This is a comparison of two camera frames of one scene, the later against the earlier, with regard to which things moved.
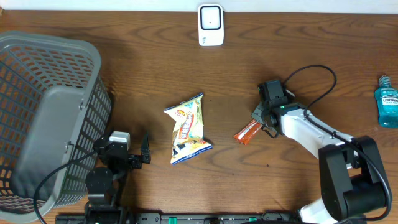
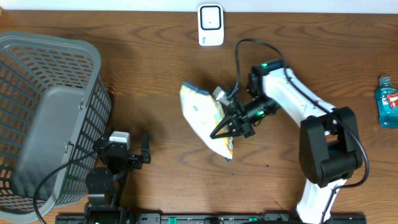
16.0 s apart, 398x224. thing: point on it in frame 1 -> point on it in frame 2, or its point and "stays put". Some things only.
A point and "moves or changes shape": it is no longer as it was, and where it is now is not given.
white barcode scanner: x=211 y=25 stays put
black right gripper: x=255 y=116 -> x=241 y=121
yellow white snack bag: x=188 y=139 -> x=204 y=112
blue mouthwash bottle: x=386 y=98 stays put
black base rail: x=212 y=218 stays put
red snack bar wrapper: x=247 y=132 moves or changes shape
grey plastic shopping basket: x=54 y=107 stays put
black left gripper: x=135 y=161 stays put
